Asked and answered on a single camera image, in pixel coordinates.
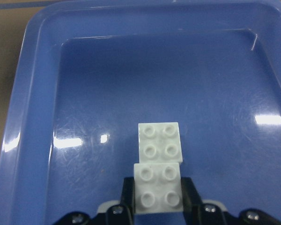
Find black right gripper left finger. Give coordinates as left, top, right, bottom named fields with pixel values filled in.
left=54, top=177, right=135, bottom=225

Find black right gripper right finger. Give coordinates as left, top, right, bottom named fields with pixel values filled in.
left=181, top=177, right=281, bottom=225

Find blue plastic tray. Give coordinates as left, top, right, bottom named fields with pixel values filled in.
left=0, top=0, right=281, bottom=225

